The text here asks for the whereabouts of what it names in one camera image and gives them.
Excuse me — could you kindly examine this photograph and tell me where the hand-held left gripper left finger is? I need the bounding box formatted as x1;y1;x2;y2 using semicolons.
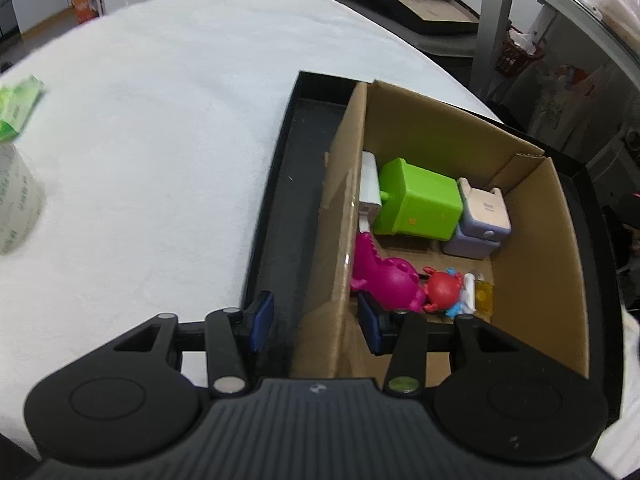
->
112;290;276;396

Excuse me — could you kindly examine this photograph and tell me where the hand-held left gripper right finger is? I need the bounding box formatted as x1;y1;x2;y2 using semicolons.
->
356;292;516;396

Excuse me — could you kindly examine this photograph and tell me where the pink toy figure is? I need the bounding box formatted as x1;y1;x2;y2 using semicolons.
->
350;230;426;313

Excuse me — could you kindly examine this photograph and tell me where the black tray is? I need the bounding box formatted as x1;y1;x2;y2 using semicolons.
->
240;71;623;428

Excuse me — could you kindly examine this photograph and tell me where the white plastic block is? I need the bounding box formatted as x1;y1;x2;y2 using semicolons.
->
357;151;383;233

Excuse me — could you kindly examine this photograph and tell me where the cardboard box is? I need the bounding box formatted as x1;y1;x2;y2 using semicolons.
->
291;79;591;381

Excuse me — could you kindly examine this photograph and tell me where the red toy crab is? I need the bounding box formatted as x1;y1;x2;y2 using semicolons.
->
422;267;466;313

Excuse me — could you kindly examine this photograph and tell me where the blue and white small figure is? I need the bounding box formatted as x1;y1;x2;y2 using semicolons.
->
445;267;478;318

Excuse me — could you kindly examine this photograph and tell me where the yellow translucent small block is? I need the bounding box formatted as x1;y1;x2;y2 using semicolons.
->
472;280;496;317

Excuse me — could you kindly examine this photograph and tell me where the lime green toy block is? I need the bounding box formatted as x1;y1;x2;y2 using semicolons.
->
372;157;463;242

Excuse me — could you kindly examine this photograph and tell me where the clear plastic cup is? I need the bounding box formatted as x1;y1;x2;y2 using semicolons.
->
0;144;47;256

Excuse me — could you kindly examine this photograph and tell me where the grey chair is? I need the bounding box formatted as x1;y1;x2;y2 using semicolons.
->
390;30;476;58

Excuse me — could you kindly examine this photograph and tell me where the white tote bag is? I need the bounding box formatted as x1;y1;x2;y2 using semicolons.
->
515;62;616;151

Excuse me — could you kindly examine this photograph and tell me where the orange plastic basket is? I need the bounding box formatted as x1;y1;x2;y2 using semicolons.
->
495;35;546;78

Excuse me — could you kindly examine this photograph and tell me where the glass-topped desk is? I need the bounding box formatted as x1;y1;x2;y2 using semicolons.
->
472;0;640;106

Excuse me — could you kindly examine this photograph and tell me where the green tissue packet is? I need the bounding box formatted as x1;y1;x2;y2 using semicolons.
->
0;74;47;142

